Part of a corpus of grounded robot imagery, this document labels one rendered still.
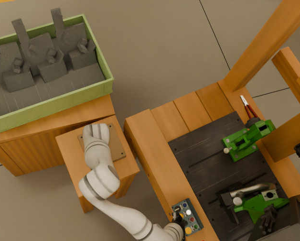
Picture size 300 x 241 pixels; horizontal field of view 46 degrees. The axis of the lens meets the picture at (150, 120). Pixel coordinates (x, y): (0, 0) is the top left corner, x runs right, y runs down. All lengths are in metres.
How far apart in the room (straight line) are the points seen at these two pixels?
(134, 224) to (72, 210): 1.49
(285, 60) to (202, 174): 0.65
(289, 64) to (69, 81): 1.08
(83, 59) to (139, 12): 1.41
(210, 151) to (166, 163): 0.24
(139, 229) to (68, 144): 0.78
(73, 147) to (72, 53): 0.49
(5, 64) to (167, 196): 1.02
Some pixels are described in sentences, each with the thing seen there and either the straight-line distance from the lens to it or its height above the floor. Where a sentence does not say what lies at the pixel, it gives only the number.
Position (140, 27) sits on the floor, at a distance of 3.14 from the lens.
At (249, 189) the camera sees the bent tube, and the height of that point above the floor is 1.04.
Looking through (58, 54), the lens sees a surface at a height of 0.94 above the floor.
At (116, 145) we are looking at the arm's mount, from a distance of 1.74.
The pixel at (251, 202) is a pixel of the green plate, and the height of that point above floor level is 1.11.
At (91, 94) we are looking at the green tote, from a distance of 1.85.
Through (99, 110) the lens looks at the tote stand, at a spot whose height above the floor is 0.79.
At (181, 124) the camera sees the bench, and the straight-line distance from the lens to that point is 1.83.
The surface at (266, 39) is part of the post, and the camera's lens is 1.62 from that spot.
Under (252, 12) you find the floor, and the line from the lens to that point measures 3.55.
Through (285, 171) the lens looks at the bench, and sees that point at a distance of 1.96.
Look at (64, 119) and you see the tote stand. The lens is 1.88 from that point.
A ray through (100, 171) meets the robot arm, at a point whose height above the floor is 1.55.
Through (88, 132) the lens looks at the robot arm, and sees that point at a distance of 1.38.
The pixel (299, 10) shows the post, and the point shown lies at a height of 1.58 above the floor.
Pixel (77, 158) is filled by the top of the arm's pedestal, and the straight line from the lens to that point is 1.76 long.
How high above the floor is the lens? 2.55
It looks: 68 degrees down
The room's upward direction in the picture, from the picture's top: 23 degrees clockwise
